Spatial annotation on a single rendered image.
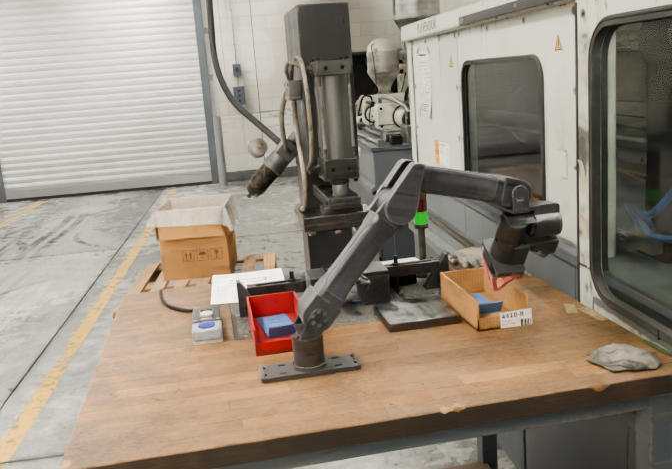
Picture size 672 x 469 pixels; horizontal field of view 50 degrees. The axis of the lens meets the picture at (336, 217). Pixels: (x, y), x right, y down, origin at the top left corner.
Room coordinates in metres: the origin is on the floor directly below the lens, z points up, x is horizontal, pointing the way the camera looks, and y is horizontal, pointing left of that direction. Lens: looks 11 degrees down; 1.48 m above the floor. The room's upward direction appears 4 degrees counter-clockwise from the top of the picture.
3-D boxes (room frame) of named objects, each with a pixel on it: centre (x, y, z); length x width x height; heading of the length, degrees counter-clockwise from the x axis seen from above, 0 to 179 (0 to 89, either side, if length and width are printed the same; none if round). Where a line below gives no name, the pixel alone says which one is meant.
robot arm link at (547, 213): (1.47, -0.40, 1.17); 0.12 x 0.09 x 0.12; 102
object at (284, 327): (1.62, 0.16, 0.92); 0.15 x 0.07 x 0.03; 17
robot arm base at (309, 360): (1.36, 0.08, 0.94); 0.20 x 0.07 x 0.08; 100
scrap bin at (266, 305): (1.58, 0.15, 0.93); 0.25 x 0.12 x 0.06; 10
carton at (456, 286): (1.63, -0.33, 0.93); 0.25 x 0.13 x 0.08; 10
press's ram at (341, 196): (1.85, 0.01, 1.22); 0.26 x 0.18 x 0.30; 10
